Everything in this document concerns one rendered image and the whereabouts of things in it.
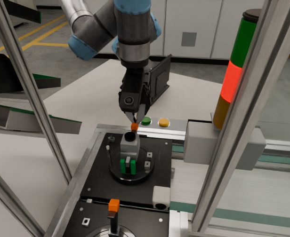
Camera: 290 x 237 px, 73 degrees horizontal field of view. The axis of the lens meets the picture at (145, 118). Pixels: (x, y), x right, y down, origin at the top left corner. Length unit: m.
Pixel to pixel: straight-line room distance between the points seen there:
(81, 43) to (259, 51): 0.44
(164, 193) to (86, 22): 0.48
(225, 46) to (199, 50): 0.41
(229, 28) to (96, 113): 2.89
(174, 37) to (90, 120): 2.73
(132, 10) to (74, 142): 0.60
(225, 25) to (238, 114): 3.29
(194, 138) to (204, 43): 3.26
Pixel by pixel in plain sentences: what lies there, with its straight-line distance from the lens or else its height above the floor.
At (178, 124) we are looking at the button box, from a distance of 0.77.
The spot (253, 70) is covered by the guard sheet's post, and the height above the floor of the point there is 1.37.
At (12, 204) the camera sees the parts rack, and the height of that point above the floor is 1.09.
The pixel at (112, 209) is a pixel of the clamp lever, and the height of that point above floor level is 1.07.
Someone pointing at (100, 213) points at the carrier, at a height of 0.97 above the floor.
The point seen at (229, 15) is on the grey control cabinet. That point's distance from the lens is 3.51.
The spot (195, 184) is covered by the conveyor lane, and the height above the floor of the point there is 0.92.
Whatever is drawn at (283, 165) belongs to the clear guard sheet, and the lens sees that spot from 0.38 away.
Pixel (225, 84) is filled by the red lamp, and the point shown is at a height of 1.33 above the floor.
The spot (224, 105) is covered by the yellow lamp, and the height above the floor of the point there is 1.30.
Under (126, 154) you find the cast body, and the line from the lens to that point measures 0.54.
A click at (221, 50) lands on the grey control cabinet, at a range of 3.65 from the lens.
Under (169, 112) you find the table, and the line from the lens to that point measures 1.00.
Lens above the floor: 1.46
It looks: 40 degrees down
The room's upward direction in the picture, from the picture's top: straight up
